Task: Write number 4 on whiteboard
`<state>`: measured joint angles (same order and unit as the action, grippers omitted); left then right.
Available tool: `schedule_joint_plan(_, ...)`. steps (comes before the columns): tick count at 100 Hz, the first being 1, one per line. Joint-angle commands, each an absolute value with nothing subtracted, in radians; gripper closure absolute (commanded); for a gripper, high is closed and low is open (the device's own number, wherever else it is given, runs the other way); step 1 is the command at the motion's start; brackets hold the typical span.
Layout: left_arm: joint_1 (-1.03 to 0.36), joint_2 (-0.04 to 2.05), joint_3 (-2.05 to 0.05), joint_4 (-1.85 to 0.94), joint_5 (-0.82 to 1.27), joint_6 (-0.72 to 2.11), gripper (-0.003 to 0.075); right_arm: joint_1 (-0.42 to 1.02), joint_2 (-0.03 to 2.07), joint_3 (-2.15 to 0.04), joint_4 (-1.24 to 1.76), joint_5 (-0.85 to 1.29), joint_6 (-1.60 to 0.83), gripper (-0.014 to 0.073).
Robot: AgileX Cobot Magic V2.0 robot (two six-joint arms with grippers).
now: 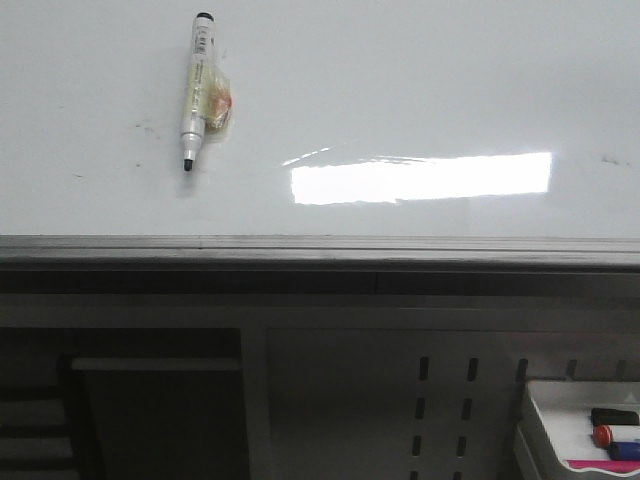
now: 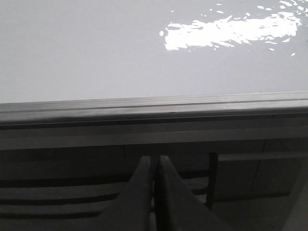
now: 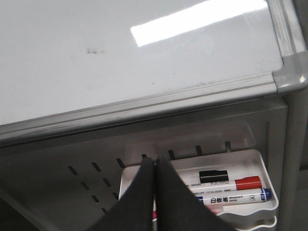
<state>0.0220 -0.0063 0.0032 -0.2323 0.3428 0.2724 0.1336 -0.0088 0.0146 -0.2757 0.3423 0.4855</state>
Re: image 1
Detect white whiteboard marker with tape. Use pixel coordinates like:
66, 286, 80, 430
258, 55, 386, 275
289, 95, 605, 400
180, 12, 233, 172

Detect white whiteboard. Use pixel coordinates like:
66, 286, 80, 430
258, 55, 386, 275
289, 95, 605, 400
1, 1, 639, 239

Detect white perforated pegboard panel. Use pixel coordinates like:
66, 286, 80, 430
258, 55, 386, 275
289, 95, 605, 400
267, 329, 639, 479

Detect dark panel with white bar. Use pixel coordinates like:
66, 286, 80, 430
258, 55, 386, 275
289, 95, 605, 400
57, 356, 250, 479

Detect white plastic storage tray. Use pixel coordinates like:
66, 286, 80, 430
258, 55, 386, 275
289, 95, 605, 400
514, 380, 639, 479

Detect black capped marker in tray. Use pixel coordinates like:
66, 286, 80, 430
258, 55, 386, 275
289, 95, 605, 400
590, 407, 640, 426

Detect red capped marker in tray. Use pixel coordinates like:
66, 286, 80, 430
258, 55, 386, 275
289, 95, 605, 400
592, 425, 640, 448

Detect blue capped marker in tray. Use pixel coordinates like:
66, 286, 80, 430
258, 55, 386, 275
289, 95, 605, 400
608, 441, 640, 462

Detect pink item in tray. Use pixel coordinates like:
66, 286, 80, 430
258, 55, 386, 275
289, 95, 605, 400
565, 460, 640, 473

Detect grey aluminium whiteboard frame rail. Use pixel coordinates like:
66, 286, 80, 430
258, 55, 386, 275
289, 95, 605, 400
1, 235, 639, 298

